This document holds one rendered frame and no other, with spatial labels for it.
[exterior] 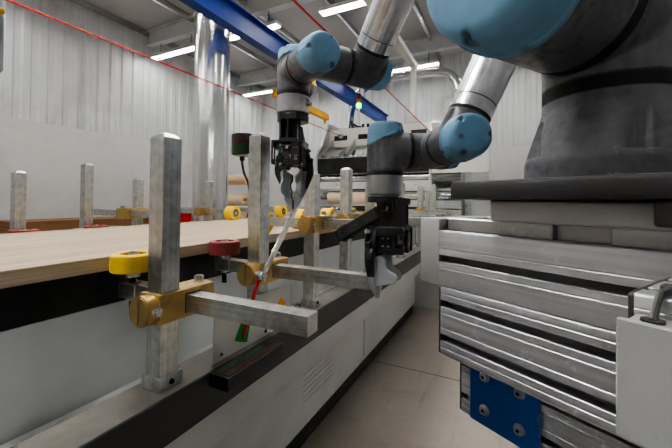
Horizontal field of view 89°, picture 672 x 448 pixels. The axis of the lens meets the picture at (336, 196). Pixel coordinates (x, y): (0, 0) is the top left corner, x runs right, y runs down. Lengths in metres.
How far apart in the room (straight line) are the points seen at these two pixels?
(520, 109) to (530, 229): 9.42
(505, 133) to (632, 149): 9.35
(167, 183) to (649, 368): 0.60
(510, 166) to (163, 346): 9.25
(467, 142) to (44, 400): 0.85
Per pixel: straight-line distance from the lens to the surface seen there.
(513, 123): 9.76
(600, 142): 0.39
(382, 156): 0.69
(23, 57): 8.56
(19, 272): 0.77
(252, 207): 0.82
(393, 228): 0.68
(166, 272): 0.65
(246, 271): 0.81
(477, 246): 0.45
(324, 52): 0.70
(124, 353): 0.92
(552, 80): 0.44
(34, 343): 0.82
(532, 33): 0.33
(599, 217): 0.39
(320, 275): 0.78
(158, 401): 0.68
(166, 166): 0.64
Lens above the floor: 1.02
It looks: 1 degrees up
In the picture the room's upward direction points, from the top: 1 degrees clockwise
